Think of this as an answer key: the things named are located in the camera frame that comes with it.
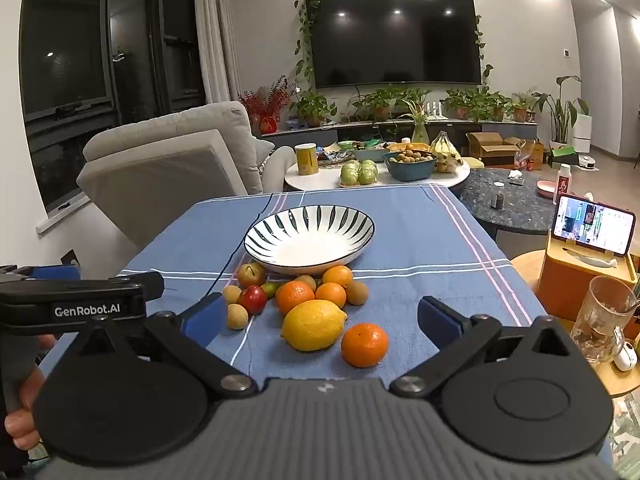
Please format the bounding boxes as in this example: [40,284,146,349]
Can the white bottle red label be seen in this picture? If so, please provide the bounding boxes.
[555,163,572,206]

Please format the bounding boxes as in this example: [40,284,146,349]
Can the person's left hand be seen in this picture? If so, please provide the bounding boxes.
[4,334,57,453]

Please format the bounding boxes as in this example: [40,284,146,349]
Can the clear glass mug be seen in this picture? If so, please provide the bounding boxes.
[570,275,640,364]

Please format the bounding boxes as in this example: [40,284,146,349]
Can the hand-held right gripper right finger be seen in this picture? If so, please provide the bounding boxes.
[390,296,576,401]

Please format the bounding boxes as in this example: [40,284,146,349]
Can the striped ceramic bowl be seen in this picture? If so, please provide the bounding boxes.
[243,205,376,276]

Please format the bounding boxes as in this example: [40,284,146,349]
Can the red and yellow apple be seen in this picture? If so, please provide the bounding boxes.
[236,262,267,289]

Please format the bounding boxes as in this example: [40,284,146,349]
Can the dark marble coffee table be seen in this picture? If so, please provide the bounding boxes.
[457,168,560,235]

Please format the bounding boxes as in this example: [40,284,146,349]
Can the bunch of bananas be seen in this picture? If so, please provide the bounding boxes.
[430,131,463,174]

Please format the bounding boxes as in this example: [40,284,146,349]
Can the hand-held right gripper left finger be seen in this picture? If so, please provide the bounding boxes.
[75,292,259,402]

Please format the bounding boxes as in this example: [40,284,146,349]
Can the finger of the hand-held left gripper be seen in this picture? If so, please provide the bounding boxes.
[116,270,166,301]
[0,264,82,289]

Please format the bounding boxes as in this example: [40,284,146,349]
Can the blue striped tablecloth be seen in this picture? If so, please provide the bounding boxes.
[30,184,618,480]

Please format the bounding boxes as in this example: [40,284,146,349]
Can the round wooden side table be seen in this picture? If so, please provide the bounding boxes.
[510,249,640,400]

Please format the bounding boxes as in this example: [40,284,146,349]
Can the yellow can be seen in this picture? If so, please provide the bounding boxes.
[294,143,319,176]

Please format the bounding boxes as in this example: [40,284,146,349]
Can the open cardboard box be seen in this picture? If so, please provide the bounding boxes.
[466,132,521,168]
[504,137,546,171]

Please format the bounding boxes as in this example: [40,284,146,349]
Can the green potted plant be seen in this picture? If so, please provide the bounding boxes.
[350,87,401,122]
[511,92,536,123]
[290,91,337,128]
[397,87,432,111]
[475,91,512,122]
[444,89,473,121]

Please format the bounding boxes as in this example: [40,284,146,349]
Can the dark window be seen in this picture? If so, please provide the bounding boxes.
[19,0,207,213]

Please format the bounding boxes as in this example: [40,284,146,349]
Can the green box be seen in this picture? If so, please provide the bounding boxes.
[547,145,583,167]

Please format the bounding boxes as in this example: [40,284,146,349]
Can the tall large-leaf plant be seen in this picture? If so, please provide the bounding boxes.
[532,75,590,146]

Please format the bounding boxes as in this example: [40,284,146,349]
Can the yellow lemon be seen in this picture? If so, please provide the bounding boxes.
[281,299,349,352]

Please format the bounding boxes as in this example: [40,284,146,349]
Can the black wall television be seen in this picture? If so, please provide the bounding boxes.
[306,0,482,88]

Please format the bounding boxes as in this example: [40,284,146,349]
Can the teal bowl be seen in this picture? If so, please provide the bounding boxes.
[383,152,437,182]

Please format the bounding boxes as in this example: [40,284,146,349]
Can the patterned rug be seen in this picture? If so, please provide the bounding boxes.
[607,390,640,480]

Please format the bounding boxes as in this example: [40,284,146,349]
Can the white round table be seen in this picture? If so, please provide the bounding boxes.
[284,157,472,192]

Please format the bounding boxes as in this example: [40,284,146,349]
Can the clear plastic bag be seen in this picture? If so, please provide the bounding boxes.
[514,141,537,171]

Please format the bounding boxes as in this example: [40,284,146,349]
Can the grey throw pillow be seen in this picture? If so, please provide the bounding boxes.
[254,136,277,173]

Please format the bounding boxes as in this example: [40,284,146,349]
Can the pile of snack packets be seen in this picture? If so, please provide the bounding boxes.
[317,142,356,167]

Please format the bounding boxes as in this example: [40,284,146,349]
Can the beige recliner armchair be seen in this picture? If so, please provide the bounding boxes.
[76,101,297,250]

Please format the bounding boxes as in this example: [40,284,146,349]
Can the red berry branches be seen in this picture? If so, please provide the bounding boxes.
[238,76,292,118]

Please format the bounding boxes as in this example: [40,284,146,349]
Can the smartphone with lit screen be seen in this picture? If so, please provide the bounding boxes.
[552,194,637,256]

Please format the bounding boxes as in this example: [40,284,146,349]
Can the small orange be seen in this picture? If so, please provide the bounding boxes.
[315,282,347,309]
[322,265,354,288]

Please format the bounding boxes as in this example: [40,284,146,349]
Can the large reddish orange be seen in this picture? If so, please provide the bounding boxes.
[341,322,390,369]

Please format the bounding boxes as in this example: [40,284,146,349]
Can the orange tissue box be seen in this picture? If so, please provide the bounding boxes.
[536,232,639,322]

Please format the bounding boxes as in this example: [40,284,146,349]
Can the green container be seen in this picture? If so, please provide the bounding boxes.
[352,146,391,162]

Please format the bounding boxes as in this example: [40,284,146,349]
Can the white curtain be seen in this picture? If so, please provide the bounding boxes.
[193,0,242,106]

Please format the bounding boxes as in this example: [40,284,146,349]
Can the pile of longans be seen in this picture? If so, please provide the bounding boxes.
[389,150,435,165]

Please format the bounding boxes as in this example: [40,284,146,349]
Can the green ivy vine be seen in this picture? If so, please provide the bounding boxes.
[294,0,495,92]

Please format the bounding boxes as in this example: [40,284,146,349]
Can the small white figurine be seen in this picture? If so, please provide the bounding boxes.
[612,340,638,372]

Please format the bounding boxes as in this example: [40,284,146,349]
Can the glass vase with plant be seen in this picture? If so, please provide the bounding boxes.
[407,102,432,145]

